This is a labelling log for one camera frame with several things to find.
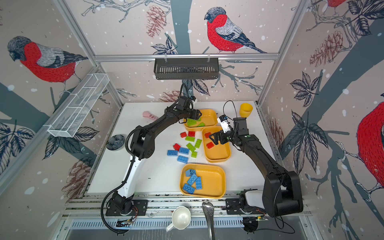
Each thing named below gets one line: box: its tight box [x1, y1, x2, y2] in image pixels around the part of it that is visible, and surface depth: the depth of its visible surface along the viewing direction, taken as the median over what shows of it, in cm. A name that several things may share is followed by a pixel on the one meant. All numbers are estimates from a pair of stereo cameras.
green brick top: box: [185, 136, 196, 142], surface depth 102 cm
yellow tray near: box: [179, 163, 227, 199], surface depth 84 cm
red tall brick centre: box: [173, 143, 182, 152], surface depth 97 cm
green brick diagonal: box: [186, 142, 196, 152], surface depth 97 cm
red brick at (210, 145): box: [206, 142, 214, 149], surface depth 99 cm
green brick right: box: [194, 138, 203, 149], surface depth 100 cm
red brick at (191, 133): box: [188, 131, 196, 137], surface depth 103 cm
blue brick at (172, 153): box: [167, 149, 178, 157], surface depth 94 cm
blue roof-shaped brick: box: [186, 169, 196, 177], surface depth 85 cm
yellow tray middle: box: [202, 126, 231, 163], surface depth 97 cm
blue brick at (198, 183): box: [196, 176, 203, 190], surface depth 81 cm
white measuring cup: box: [165, 206, 191, 232], surface depth 71 cm
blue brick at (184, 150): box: [178, 147, 190, 155], surface depth 96 cm
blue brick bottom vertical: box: [186, 169, 197, 186], surface depth 83 cm
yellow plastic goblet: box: [239, 103, 254, 118], surface depth 102 cm
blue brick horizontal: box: [183, 183, 195, 195], surface depth 81 cm
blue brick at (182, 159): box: [177, 155, 189, 164], surface depth 92 cm
